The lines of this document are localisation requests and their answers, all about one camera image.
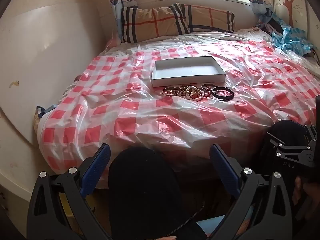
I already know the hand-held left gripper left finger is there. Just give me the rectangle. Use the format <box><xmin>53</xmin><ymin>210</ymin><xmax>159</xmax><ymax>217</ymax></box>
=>
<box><xmin>26</xmin><ymin>144</ymin><xmax>112</xmax><ymax>240</ymax></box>

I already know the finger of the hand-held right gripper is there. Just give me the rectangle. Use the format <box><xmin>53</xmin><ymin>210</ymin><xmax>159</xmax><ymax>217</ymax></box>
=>
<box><xmin>304</xmin><ymin>95</ymin><xmax>320</xmax><ymax>160</ymax></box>

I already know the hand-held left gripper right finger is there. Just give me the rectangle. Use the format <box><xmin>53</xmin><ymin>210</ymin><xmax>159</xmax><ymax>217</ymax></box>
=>
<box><xmin>209</xmin><ymin>144</ymin><xmax>293</xmax><ymax>240</ymax></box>

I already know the black bangle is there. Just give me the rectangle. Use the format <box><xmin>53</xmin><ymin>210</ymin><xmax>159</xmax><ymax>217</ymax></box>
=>
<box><xmin>211</xmin><ymin>87</ymin><xmax>235</xmax><ymax>102</ymax></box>

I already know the pale pink bead bracelet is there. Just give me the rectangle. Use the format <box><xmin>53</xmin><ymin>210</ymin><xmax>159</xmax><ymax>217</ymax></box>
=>
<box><xmin>181</xmin><ymin>92</ymin><xmax>208</xmax><ymax>103</ymax></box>

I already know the metal bangle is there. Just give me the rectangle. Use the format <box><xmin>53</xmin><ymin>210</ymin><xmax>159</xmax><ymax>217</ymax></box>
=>
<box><xmin>162</xmin><ymin>86</ymin><xmax>181</xmax><ymax>96</ymax></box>

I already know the white cardboard box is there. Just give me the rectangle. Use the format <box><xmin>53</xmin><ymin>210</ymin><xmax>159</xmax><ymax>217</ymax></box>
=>
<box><xmin>151</xmin><ymin>56</ymin><xmax>226</xmax><ymax>88</ymax></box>

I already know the person's right hand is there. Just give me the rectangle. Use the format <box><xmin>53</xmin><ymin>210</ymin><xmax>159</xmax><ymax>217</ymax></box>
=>
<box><xmin>293</xmin><ymin>176</ymin><xmax>320</xmax><ymax>207</ymax></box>

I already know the person's right leg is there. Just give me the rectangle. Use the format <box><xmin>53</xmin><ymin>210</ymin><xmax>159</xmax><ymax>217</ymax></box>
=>
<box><xmin>269</xmin><ymin>119</ymin><xmax>309</xmax><ymax>143</ymax></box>

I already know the red checkered plastic sheet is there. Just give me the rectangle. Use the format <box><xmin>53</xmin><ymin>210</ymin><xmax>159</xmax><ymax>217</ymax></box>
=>
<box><xmin>37</xmin><ymin>39</ymin><xmax>320</xmax><ymax>178</ymax></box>

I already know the blue striped cloth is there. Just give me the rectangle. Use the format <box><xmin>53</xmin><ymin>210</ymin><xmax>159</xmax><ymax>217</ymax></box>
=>
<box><xmin>271</xmin><ymin>14</ymin><xmax>318</xmax><ymax>55</ymax></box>

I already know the black cloth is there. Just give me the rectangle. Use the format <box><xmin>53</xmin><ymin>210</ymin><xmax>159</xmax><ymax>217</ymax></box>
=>
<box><xmin>265</xmin><ymin>20</ymin><xmax>285</xmax><ymax>34</ymax></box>

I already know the plaid pillow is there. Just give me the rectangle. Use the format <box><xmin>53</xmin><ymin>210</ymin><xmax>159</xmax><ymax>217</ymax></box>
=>
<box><xmin>121</xmin><ymin>5</ymin><xmax>185</xmax><ymax>43</ymax></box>
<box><xmin>170</xmin><ymin>3</ymin><xmax>235</xmax><ymax>34</ymax></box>

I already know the blue strap bag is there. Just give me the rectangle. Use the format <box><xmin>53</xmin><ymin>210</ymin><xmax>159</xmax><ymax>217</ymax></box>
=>
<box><xmin>34</xmin><ymin>105</ymin><xmax>57</xmax><ymax>130</ymax></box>

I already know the tree wall sticker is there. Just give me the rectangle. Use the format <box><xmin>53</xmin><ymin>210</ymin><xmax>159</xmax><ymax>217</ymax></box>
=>
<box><xmin>275</xmin><ymin>0</ymin><xmax>307</xmax><ymax>28</ymax></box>

